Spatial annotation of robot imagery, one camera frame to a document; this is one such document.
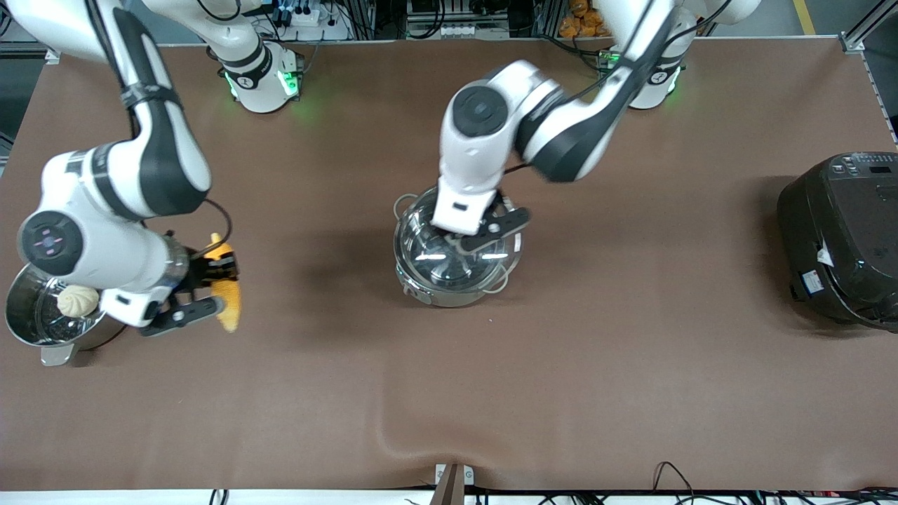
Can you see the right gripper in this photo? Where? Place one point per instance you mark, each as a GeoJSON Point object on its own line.
{"type": "Point", "coordinates": [198, 270]}

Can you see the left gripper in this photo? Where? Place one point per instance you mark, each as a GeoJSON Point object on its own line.
{"type": "Point", "coordinates": [499, 201]}

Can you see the yellow toy corn cob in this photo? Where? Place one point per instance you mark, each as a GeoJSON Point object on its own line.
{"type": "Point", "coordinates": [230, 305]}

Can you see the glass pot lid with knob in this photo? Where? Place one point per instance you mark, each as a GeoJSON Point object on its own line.
{"type": "Point", "coordinates": [428, 263]}

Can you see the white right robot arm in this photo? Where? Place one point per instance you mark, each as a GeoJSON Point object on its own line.
{"type": "Point", "coordinates": [105, 231]}

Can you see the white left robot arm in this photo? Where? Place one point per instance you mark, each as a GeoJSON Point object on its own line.
{"type": "Point", "coordinates": [484, 119]}

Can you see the white steamed bun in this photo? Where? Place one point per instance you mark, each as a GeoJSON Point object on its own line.
{"type": "Point", "coordinates": [77, 300]}

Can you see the perforated steel steamer plate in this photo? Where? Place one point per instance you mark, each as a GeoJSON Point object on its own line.
{"type": "Point", "coordinates": [66, 328]}

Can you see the small white power strip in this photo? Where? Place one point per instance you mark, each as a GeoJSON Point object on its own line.
{"type": "Point", "coordinates": [463, 29]}

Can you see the pile of orange toy bread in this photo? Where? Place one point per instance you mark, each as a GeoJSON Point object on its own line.
{"type": "Point", "coordinates": [579, 21]}

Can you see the white power strip with plugs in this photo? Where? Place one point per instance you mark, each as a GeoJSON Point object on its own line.
{"type": "Point", "coordinates": [316, 24]}

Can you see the brown table cover mat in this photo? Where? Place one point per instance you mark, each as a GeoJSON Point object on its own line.
{"type": "Point", "coordinates": [631, 351]}

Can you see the black electric rice cooker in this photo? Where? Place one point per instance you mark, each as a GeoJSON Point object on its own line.
{"type": "Point", "coordinates": [842, 238]}

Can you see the white mounting bracket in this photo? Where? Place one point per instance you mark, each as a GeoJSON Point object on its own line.
{"type": "Point", "coordinates": [467, 475]}

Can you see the aluminium frame profile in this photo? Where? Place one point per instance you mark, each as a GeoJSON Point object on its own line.
{"type": "Point", "coordinates": [866, 24]}

